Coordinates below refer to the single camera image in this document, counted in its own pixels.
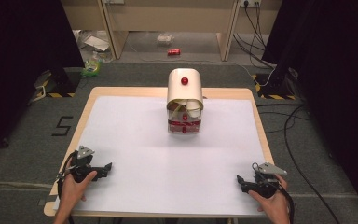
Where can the person's left hand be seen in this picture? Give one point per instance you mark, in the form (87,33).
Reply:
(74,191)

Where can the beige wooden desk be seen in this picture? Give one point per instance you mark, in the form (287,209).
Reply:
(167,18)

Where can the red drink can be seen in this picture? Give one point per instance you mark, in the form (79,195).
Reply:
(174,52)

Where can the white wall socket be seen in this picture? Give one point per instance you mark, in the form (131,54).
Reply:
(250,2)

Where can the black curtain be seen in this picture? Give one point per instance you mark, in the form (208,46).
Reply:
(18,62)
(338,77)

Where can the hazard-striped stand base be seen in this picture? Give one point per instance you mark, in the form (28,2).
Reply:
(275,90)
(60,90)

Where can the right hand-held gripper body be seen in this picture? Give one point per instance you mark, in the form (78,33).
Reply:
(265,185)

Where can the stack of red packets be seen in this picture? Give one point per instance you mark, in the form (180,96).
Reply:
(185,123)

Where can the clear plastic container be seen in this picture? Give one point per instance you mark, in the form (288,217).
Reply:
(165,39)

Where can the green plastic bag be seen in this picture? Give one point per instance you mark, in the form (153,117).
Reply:
(91,67)

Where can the white paper cup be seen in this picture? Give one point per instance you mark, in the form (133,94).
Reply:
(194,107)

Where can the white table mat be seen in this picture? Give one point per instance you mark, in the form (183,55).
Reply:
(130,155)

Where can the white roll-top storage box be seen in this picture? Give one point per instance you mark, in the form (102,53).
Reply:
(185,90)

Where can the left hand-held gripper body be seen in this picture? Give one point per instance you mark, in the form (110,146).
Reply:
(82,165)

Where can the pile of clear plastic wrapping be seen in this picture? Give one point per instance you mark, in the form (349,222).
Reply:
(94,43)

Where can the person's right hand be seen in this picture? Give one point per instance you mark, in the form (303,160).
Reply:
(275,207)

